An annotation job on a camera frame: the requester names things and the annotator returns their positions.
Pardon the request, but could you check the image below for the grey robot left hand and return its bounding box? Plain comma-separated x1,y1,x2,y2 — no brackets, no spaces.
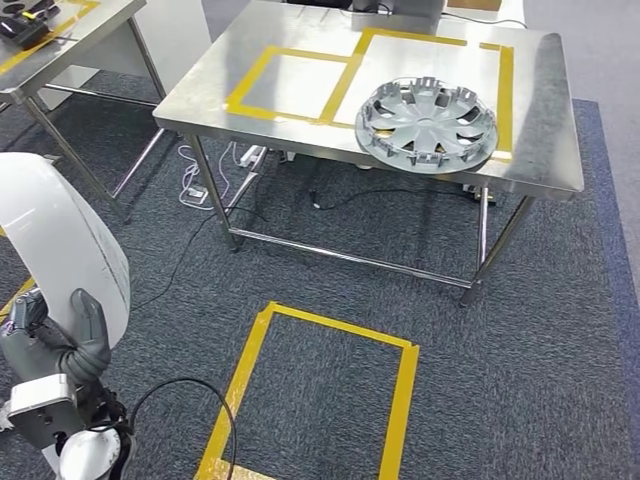
0,288,112,392

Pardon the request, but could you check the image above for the white curved car body part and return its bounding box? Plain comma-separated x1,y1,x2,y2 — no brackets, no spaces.
0,152,132,351

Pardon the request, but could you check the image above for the yellow tape on workbench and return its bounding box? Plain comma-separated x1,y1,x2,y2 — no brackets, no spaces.
223,27,515,164

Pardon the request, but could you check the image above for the stainless steel workbench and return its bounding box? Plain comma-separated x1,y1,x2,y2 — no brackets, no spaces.
152,0,585,309

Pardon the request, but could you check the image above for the yellow floor tape strip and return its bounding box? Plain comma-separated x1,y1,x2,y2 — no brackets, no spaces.
0,276,37,326

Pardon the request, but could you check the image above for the white power strip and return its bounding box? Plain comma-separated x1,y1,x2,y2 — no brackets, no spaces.
238,145,269,168

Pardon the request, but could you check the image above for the stainless steel table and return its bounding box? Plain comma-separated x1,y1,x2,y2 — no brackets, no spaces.
0,0,168,225

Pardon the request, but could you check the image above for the black device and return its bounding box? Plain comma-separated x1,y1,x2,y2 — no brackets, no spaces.
0,1,62,50

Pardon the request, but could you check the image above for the yellow tape on table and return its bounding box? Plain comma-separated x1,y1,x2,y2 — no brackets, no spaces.
0,0,101,77

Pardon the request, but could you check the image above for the silver wheel hubcap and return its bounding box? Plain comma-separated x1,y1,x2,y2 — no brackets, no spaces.
354,75,500,176

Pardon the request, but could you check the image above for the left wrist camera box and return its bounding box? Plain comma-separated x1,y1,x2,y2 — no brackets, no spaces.
5,374,87,452

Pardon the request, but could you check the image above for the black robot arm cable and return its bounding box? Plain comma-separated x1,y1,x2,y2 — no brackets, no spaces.
128,377,238,480

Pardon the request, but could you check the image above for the black floor cable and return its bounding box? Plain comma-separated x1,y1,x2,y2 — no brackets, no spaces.
128,203,271,313

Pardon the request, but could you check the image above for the white cable with adapter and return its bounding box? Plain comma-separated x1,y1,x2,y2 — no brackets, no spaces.
177,140,237,213

